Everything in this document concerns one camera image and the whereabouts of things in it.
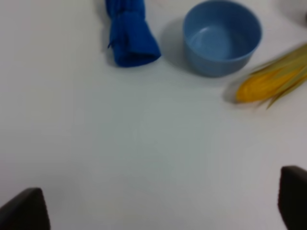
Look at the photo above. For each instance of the toy corn cob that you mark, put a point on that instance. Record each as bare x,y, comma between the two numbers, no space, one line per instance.
276,78

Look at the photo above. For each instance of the blue cloth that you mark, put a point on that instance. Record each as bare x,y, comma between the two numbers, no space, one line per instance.
130,37

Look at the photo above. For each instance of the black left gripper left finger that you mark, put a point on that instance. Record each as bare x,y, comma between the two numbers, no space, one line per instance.
26,211

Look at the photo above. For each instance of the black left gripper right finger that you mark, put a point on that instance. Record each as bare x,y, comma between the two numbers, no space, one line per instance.
292,199

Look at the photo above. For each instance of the blue plastic bowl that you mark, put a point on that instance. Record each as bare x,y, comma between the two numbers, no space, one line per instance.
220,37

